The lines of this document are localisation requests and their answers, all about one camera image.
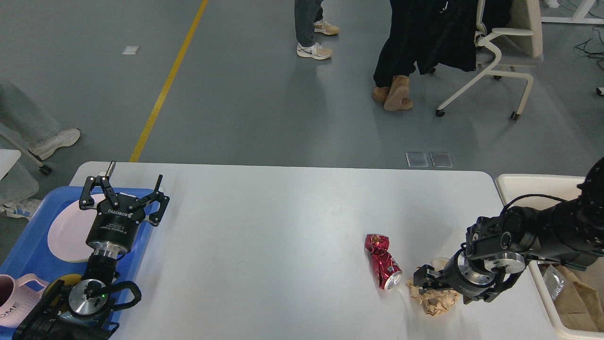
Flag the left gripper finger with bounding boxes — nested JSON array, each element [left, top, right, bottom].
[[78, 161, 119, 210], [127, 174, 170, 227]]

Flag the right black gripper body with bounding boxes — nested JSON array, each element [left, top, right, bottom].
[[443, 250, 496, 296]]

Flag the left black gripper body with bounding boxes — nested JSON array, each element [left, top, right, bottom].
[[85, 194, 145, 255]]

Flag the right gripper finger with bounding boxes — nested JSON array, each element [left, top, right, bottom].
[[462, 290, 490, 304], [413, 264, 446, 291]]

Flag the white paper cup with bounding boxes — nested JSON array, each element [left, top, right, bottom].
[[430, 257, 450, 271]]

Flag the brown paper ball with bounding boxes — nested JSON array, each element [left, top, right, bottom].
[[406, 279, 461, 316]]

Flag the pink plate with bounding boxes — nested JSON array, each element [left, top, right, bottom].
[[47, 202, 98, 254]]

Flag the crushed red soda can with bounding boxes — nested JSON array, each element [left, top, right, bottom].
[[364, 234, 402, 291]]

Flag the foil tray with paper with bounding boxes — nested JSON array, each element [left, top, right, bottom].
[[542, 265, 566, 301]]

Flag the large brown paper bag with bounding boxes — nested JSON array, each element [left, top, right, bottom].
[[553, 265, 604, 333]]

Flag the pink home mug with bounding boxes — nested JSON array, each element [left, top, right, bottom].
[[0, 273, 48, 328]]

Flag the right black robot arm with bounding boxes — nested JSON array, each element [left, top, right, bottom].
[[411, 160, 604, 304]]

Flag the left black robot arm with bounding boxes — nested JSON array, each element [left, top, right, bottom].
[[12, 161, 170, 340]]

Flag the white chair at left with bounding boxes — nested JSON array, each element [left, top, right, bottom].
[[0, 130, 53, 220]]

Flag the beige plastic bin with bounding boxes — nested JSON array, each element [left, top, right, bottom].
[[495, 174, 604, 340]]

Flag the person in grey trousers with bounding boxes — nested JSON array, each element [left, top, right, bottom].
[[0, 77, 81, 161]]

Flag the white office chair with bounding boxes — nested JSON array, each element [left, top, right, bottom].
[[435, 0, 543, 120]]

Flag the person in grey jeans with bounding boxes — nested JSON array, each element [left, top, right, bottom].
[[294, 0, 340, 60]]

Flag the person in black clothes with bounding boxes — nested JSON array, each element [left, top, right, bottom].
[[372, 0, 512, 112]]

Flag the white desk leg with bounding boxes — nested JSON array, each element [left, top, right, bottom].
[[539, 0, 604, 26]]

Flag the floor cables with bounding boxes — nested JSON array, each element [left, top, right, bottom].
[[573, 26, 604, 71]]

